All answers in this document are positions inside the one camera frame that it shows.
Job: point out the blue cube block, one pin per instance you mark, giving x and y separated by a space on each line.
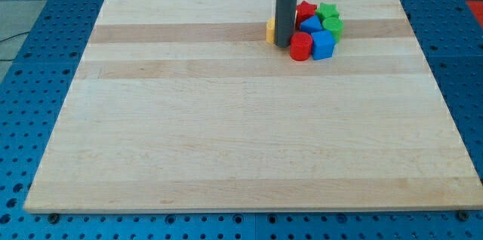
323 44

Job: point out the blue triangle block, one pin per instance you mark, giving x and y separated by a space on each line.
311 25

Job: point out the green cylinder block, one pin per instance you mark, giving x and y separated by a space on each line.
335 26

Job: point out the green star block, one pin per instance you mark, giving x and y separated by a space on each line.
325 11

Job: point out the red cylinder block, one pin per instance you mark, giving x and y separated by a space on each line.
301 46

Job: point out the wooden board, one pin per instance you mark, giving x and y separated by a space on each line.
181 106

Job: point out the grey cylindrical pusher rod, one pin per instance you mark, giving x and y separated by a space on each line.
284 22

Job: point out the red star block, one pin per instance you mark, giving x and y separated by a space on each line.
304 11

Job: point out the yellow block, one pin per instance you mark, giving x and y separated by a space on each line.
270 31

